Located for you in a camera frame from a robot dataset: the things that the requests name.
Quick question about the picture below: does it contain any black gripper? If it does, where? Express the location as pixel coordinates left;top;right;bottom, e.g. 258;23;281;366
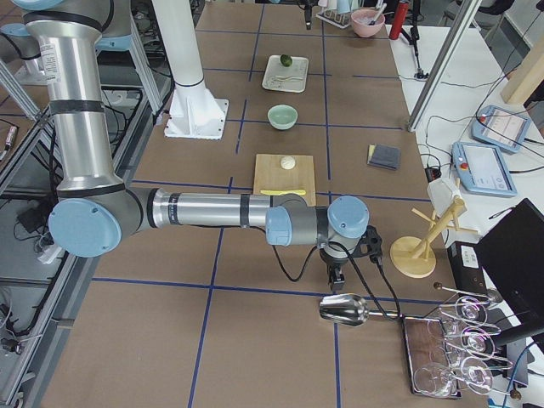
320;246;349;291
299;0;317;30

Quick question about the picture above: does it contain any white ceramic spoon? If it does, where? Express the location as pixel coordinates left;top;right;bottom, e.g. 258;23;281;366
270;76;304;82

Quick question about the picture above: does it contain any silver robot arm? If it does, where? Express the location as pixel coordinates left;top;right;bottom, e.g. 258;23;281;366
19;1;369;288

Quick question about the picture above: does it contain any pink bowl with ice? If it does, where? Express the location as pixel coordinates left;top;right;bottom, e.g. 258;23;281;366
350;8;385;38

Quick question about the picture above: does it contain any light green bowl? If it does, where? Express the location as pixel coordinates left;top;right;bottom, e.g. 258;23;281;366
267;105;298;130

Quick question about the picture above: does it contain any white steamed bun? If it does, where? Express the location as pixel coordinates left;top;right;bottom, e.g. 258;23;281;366
280;156;297;170

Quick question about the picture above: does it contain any metal scoop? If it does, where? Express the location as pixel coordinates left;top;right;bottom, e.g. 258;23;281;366
319;293;402;326

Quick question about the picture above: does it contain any green lime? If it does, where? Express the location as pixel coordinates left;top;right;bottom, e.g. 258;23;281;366
280;54;292;67

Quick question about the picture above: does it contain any white rectangular tray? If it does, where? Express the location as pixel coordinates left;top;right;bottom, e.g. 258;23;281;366
262;54;309;94

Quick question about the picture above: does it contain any wooden mug tree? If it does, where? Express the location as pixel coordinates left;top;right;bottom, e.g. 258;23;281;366
389;195;478;279

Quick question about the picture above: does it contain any red bottle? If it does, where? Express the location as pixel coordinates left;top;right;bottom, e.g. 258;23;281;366
388;0;410;40

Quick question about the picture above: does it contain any yellow plastic knife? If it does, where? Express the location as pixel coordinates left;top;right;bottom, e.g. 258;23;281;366
259;189;307;196

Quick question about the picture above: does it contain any black tripod stick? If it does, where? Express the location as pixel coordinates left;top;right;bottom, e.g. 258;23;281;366
401;0;428;80

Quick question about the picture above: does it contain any dark tray with glasses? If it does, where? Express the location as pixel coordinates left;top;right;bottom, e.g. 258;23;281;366
401;316;450;396

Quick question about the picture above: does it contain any bamboo cutting board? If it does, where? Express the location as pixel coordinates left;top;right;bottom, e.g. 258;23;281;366
253;154;316;207

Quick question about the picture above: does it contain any grey and yellow cloth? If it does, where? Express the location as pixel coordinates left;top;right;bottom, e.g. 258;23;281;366
367;144;400;170

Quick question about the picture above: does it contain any clear wine glass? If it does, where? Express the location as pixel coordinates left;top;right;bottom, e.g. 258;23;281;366
412;363;457;398

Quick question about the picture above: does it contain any black monitor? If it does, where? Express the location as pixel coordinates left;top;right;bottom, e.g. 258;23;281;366
476;198;543;317

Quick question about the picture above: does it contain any near blue teach pendant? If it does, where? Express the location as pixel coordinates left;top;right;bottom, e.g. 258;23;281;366
451;142;518;197

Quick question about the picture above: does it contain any blue teach pendant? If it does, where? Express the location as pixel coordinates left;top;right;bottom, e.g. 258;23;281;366
451;142;518;197
471;105;531;154

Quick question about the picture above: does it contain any far blue teach pendant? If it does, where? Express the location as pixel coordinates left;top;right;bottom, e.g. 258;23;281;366
471;105;531;154

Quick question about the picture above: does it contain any white wire cup rack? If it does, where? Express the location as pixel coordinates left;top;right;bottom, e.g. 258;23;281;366
316;0;352;29

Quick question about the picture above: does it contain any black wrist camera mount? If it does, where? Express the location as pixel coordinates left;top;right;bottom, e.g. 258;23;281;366
352;225;383;266

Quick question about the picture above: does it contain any black camera cable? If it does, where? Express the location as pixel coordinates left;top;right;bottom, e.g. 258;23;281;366
271;241;404;320

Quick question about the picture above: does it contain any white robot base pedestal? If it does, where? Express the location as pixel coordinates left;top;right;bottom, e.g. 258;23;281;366
153;0;229;140

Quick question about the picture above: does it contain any aluminium frame post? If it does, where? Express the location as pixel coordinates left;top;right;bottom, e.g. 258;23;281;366
407;0;482;132

